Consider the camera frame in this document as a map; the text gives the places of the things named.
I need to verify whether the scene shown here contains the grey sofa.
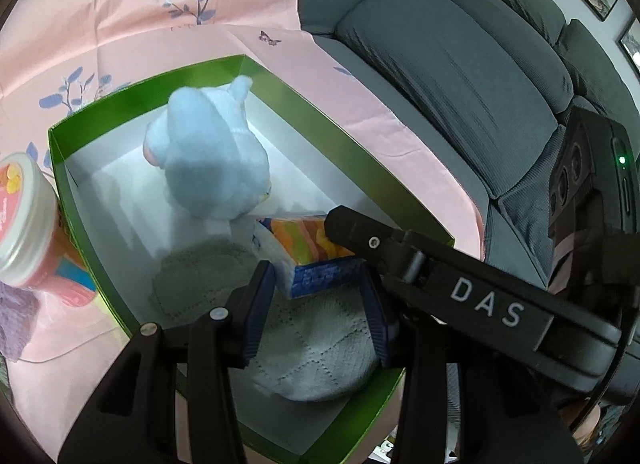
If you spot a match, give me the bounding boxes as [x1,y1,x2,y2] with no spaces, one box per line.
[285,0,640,405]

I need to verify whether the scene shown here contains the grey knit cloth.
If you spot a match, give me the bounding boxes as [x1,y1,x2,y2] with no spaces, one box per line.
[245,289,396,402]

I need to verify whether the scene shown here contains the light blue plush toy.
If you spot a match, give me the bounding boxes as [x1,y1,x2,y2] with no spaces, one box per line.
[142,74,273,220]

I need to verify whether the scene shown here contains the pink plastic cup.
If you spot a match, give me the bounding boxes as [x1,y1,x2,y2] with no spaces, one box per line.
[0,151,98,310]

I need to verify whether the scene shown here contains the blue orange tissue pack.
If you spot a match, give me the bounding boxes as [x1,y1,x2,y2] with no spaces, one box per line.
[255,211,371,300]

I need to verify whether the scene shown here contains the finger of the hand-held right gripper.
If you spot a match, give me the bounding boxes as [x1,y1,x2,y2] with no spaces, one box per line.
[324,205,432,290]

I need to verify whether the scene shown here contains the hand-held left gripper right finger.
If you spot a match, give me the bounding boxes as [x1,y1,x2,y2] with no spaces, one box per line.
[359,261,586,464]

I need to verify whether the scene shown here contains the olive green knit cloth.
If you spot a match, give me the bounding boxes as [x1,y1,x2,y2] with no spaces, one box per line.
[150,239,261,317]

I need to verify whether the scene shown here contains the green cardboard box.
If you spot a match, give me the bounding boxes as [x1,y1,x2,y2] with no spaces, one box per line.
[47,55,456,464]

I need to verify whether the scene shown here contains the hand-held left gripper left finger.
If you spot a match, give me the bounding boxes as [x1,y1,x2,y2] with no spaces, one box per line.
[57,260,277,464]

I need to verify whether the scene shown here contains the lavender knit cloth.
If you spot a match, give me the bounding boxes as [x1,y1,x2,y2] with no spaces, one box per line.
[0,281,41,362]

